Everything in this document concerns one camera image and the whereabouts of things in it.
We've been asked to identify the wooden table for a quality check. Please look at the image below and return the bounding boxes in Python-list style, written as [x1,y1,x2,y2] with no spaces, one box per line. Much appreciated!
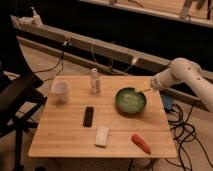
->
[29,76,177,158]

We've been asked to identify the black hanging cable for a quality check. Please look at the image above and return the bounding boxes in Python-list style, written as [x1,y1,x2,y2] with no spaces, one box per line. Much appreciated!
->
[33,39,72,83]

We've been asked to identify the white sponge block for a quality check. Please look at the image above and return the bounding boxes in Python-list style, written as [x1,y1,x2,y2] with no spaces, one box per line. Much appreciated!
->
[95,126,109,147]

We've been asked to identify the black floor cables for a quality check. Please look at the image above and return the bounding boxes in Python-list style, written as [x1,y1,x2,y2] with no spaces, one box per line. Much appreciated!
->
[165,103,213,171]

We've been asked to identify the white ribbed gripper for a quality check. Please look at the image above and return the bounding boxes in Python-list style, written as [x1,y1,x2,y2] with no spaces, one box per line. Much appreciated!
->
[134,75,162,93]

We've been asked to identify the white object on beam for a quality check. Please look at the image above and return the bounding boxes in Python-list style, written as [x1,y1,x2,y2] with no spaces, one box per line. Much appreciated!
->
[19,6,43,27]

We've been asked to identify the long wooden beam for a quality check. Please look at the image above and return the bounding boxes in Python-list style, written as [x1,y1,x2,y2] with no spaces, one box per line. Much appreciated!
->
[11,16,213,112]

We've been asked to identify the white cable plug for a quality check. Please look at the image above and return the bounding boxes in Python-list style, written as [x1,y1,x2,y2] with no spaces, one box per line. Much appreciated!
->
[131,58,138,65]

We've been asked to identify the green bowl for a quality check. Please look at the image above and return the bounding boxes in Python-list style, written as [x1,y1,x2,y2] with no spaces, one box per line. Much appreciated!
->
[115,87,146,114]

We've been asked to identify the white ceramic cup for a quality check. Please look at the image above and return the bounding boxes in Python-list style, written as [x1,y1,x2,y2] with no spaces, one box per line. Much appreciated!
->
[51,81,69,102]

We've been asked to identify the orange carrot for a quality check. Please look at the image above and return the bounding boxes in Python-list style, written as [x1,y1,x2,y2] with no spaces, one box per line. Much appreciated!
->
[131,134,151,154]

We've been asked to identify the blue box on floor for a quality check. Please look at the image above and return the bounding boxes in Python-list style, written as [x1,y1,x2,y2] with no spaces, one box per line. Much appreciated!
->
[161,94,173,110]

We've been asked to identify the black chair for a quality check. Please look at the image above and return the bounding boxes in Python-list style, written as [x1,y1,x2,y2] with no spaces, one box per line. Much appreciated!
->
[0,69,47,171]

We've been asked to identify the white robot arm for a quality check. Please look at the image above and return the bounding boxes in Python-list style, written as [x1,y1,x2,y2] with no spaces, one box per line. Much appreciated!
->
[135,58,213,113]

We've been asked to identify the small white bottle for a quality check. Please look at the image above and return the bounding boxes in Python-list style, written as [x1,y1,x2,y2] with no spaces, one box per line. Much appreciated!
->
[90,68,100,94]

